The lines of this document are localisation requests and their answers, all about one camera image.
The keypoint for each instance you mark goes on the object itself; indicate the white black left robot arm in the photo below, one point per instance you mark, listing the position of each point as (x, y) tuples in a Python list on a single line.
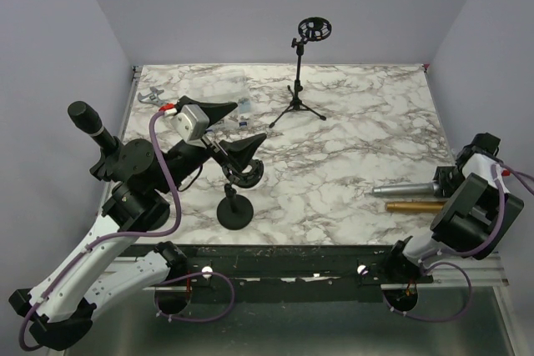
[(127, 248)]

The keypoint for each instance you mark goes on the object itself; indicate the gold microphone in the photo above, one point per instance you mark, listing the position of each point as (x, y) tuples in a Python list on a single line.
[(414, 207)]

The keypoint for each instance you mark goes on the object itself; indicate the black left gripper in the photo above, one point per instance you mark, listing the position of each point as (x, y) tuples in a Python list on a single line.
[(239, 152)]

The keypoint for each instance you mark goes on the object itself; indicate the black tripod microphone stand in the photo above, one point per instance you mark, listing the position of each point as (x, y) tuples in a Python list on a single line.
[(310, 30)]

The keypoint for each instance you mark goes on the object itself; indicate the red handled adjustable wrench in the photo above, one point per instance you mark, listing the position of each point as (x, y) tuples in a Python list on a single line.
[(155, 97)]

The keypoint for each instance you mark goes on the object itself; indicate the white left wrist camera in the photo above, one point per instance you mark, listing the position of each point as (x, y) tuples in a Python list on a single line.
[(190, 124)]

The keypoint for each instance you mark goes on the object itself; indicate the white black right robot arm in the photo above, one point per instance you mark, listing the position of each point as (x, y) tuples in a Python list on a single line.
[(479, 210)]

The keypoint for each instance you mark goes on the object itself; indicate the black front mounting rail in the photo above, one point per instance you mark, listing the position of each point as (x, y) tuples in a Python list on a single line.
[(280, 274)]

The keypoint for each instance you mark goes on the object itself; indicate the black round-base shock mount stand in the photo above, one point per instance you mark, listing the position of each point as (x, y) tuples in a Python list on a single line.
[(235, 211)]

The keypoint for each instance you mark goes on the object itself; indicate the clear plastic screw organizer box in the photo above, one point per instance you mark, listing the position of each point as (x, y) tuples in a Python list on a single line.
[(222, 87)]

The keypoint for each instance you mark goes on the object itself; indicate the black microphone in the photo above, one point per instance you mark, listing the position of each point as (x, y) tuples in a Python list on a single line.
[(86, 119)]

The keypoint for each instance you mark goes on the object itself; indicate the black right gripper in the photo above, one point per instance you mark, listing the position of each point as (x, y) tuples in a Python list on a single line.
[(443, 178)]

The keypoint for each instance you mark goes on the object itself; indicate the silver microphone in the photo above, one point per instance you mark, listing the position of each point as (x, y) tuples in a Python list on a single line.
[(406, 190)]

